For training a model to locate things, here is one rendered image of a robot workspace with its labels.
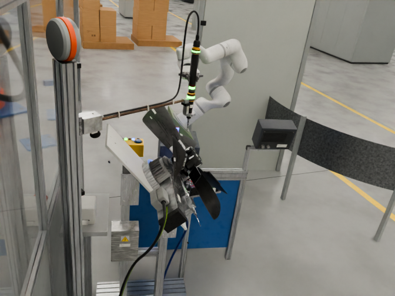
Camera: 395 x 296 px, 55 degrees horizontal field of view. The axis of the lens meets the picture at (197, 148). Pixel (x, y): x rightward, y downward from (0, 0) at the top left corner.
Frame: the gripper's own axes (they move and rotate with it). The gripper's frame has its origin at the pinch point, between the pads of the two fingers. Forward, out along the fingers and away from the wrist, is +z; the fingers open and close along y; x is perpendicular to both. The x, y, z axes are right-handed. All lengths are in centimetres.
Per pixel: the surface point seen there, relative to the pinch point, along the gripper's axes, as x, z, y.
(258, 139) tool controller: -51, -31, -57
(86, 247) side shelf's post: -103, 13, 55
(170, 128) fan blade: -29.0, 1.6, 9.9
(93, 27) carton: -117, -751, 95
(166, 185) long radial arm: -51, 25, 13
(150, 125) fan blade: -25.4, 6.3, 21.2
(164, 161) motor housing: -44.3, 12.4, 13.2
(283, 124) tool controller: -40, -33, -74
